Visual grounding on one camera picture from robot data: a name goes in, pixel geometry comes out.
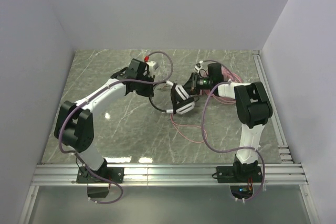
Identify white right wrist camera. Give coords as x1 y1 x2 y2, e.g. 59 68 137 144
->
194 60 205 74

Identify aluminium rail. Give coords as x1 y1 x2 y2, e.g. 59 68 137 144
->
252 50 293 163
31 163 308 187

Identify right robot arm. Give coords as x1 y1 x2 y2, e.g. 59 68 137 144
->
186 60 273 177

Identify aluminium front rail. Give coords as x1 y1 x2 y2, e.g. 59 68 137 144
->
31 163 308 187

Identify white and black headphones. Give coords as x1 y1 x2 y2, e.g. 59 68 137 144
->
149 81 199 115

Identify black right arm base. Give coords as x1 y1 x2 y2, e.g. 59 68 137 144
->
212 164 265 202

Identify aluminium right side rail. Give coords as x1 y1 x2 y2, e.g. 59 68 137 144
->
252 50 293 163

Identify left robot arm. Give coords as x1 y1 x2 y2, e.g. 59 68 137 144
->
54 59 159 173

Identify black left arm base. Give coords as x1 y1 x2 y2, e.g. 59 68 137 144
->
76 166 124 200

